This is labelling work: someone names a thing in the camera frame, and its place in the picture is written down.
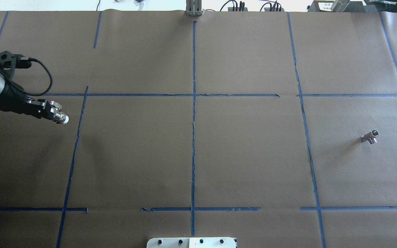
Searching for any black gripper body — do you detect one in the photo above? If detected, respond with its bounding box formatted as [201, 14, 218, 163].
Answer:
[0, 81, 46, 119]

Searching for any metal pipe fitting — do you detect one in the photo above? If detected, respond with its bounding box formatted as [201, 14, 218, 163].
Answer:
[360, 130, 379, 144]

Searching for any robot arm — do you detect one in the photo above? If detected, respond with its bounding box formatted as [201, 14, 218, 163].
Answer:
[0, 72, 70, 124]

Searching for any black power strip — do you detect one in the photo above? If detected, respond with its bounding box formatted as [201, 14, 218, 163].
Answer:
[227, 2, 248, 12]

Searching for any black control box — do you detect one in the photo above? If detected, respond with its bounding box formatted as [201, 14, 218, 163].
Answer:
[307, 0, 365, 13]

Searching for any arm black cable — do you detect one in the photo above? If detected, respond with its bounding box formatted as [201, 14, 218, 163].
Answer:
[0, 55, 53, 97]

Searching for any aluminium frame post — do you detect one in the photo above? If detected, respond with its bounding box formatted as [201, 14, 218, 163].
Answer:
[185, 0, 203, 16]

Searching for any white pedestal column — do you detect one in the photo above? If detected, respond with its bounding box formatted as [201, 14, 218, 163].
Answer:
[146, 237, 238, 248]

